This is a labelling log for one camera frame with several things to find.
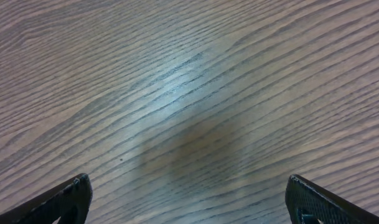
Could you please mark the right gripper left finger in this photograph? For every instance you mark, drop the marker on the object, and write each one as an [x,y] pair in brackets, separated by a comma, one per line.
[68,202]

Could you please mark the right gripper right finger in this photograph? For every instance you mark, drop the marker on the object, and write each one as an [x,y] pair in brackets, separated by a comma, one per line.
[310,203]

